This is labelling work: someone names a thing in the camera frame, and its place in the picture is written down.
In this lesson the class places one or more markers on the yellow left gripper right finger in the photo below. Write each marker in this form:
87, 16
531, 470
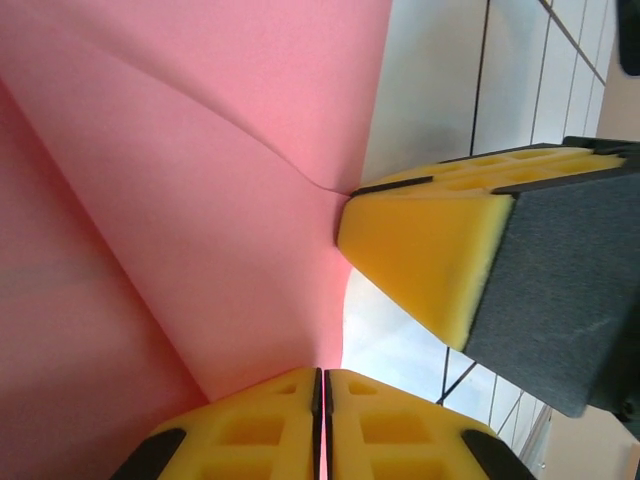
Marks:
400, 435

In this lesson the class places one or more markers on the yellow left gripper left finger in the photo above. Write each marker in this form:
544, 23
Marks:
240, 435

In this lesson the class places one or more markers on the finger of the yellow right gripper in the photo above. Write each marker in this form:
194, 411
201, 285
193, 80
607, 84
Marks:
425, 240
500, 161

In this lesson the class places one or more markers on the pink cloth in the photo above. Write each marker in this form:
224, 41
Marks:
175, 200

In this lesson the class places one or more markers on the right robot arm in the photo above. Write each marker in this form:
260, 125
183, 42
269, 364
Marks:
631, 35

